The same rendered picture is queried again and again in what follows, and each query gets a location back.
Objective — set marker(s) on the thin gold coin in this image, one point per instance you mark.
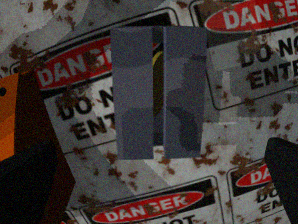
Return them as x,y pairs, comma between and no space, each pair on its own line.
158,83

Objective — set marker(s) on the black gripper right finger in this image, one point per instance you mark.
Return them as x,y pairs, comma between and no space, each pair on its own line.
281,159

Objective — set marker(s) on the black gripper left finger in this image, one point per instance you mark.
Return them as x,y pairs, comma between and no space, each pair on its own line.
25,183

